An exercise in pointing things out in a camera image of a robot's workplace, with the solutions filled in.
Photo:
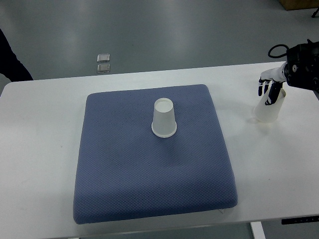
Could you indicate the white table leg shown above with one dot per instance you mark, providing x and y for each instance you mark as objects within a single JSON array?
[{"x": 257, "y": 230}]

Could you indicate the white paper cup on mat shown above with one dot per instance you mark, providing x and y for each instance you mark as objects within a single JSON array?
[{"x": 164, "y": 124}]

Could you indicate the silver floor socket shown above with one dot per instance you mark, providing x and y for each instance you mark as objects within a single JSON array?
[
  {"x": 103, "y": 68},
  {"x": 103, "y": 57}
]

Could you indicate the brown cardboard box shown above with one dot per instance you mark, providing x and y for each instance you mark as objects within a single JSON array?
[{"x": 299, "y": 4}]

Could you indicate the black table control panel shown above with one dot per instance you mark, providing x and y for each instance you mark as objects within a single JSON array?
[{"x": 300, "y": 220}]

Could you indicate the person in black left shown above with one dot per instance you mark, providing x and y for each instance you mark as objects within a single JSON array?
[{"x": 10, "y": 66}]

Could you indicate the upper silver floor socket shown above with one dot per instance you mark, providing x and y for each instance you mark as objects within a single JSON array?
[{"x": 103, "y": 57}]

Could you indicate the white paper cup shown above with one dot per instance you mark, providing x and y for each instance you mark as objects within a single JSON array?
[
  {"x": 164, "y": 124},
  {"x": 269, "y": 113}
]

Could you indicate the lower silver floor socket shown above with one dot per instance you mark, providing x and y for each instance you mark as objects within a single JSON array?
[{"x": 103, "y": 68}]

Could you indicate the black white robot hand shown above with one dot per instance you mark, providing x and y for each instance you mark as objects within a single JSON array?
[{"x": 271, "y": 82}]

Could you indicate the blue textured cushion mat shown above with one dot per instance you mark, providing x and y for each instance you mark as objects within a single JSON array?
[{"x": 125, "y": 171}]

